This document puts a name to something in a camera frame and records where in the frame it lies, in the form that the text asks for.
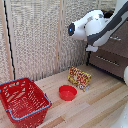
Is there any red plastic bowl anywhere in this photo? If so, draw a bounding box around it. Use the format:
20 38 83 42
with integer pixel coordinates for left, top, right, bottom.
58 84 79 102

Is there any yellow red snack box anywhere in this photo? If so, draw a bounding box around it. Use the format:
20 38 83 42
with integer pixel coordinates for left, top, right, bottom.
67 65 93 93

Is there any beige woven screen panel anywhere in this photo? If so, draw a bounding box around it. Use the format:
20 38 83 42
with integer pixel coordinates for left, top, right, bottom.
0 0 118 84

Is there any brown drawer cabinet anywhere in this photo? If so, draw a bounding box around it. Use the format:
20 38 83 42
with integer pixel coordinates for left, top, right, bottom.
84 9 128 83

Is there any red shopping basket blue rim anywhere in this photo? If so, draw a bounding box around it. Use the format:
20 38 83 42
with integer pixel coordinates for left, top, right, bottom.
0 76 53 128

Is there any long silver drawer handle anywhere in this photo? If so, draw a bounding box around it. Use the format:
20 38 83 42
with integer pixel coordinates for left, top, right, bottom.
109 35 122 42

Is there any short silver drawer handle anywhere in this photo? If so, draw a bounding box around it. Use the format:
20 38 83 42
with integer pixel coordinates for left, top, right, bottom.
95 54 121 67

